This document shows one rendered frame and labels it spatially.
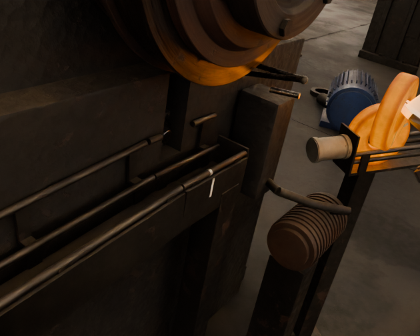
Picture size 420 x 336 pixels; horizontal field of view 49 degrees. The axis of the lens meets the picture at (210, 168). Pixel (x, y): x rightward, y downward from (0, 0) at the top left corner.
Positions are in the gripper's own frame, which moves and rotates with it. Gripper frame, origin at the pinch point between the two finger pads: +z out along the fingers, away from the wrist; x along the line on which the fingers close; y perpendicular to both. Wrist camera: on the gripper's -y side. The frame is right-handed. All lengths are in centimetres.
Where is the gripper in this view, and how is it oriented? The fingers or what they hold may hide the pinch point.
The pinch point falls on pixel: (398, 103)
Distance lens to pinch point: 98.8
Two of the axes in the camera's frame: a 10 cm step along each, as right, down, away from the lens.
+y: 3.9, -7.1, -5.9
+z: -7.1, -6.4, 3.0
